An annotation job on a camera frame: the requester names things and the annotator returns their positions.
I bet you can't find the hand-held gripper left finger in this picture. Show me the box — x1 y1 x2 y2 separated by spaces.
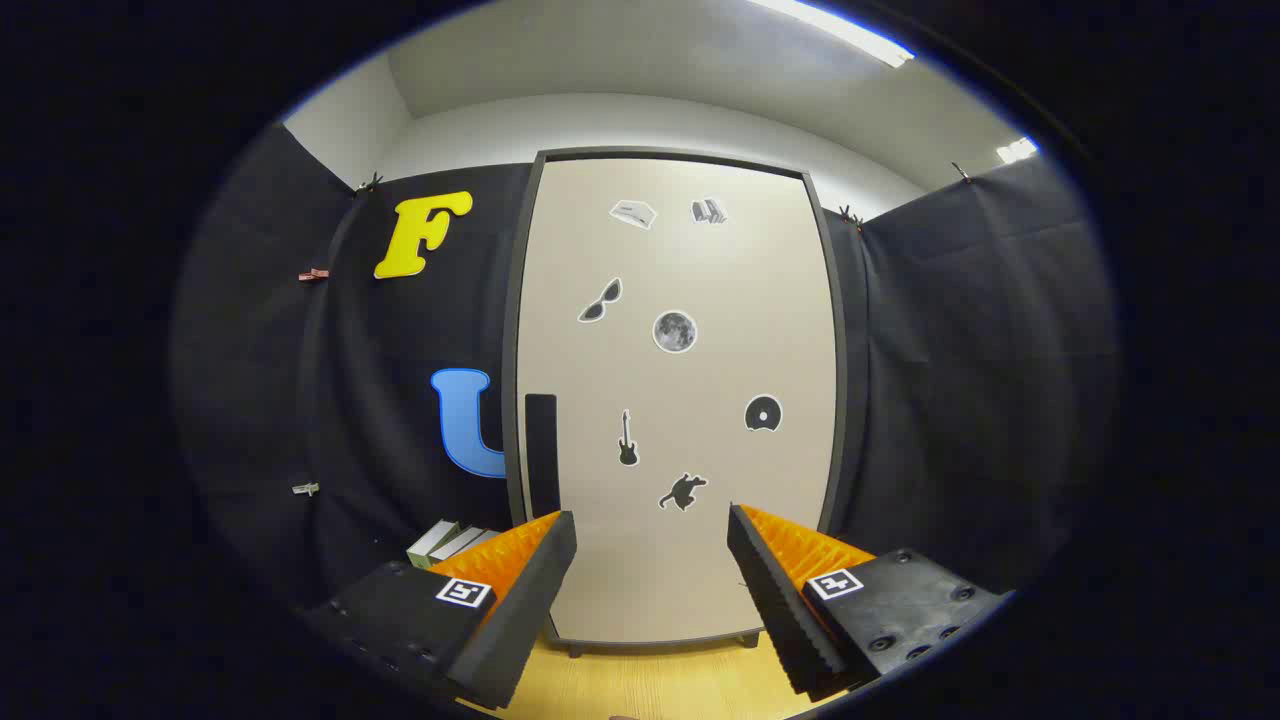
300 510 579 713

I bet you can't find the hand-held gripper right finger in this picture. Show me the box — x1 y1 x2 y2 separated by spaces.
727 503 1016 701

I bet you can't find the black door handle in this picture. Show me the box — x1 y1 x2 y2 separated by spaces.
525 393 561 519

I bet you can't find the green book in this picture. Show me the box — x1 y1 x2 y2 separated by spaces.
407 520 461 569

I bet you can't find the dark grey cabinet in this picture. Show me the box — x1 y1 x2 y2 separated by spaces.
503 147 849 658

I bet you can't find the black backdrop cloth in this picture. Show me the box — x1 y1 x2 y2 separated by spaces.
170 122 1119 621

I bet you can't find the long ceiling light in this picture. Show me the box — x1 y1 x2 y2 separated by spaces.
745 0 916 69

